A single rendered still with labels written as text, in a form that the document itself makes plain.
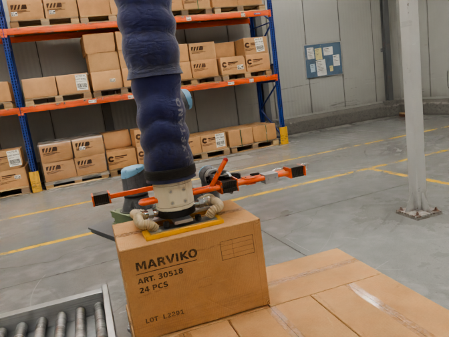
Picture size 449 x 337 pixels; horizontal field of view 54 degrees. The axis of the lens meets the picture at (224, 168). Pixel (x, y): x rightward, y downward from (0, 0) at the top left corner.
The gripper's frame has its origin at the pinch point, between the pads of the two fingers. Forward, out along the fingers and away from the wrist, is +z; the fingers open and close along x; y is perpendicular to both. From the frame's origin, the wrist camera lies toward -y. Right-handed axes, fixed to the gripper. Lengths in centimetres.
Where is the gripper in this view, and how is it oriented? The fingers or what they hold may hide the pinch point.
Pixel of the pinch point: (232, 183)
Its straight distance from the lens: 202.7
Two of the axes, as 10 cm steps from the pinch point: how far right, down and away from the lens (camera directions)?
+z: 3.2, 1.4, -9.4
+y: -9.4, 1.8, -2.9
